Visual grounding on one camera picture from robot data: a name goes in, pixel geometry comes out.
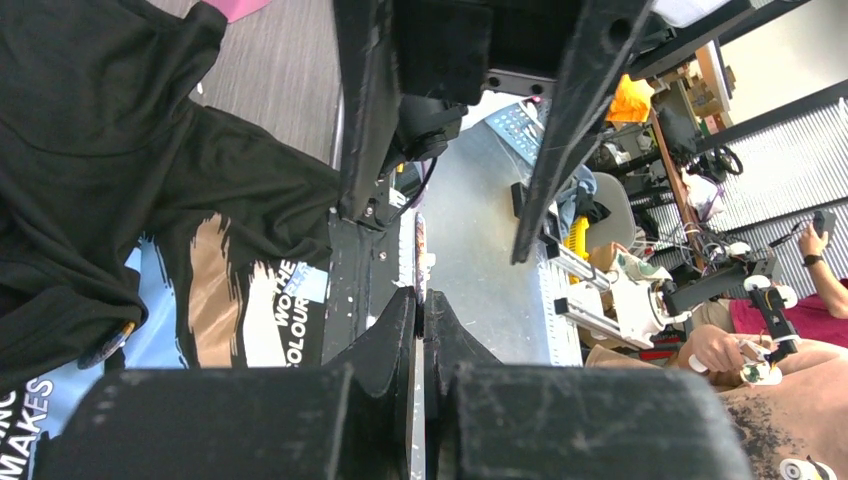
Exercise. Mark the seated person in background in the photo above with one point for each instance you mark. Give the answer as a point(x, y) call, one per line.
point(791, 416)

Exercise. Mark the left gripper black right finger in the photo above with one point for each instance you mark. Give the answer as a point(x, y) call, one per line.
point(490, 420)

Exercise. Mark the white round brooch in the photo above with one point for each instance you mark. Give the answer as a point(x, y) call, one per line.
point(106, 347)

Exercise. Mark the black printed t-shirt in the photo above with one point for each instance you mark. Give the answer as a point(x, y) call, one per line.
point(123, 200)

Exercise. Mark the pink metronome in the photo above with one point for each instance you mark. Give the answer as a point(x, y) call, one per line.
point(234, 10)

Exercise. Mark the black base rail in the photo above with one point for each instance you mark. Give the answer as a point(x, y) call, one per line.
point(370, 259)

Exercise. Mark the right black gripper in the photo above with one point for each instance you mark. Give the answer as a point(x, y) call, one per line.
point(573, 51)

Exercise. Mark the orange bag in background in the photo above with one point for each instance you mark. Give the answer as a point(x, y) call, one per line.
point(631, 102)

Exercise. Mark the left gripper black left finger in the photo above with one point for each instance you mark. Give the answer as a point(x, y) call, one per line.
point(347, 419)

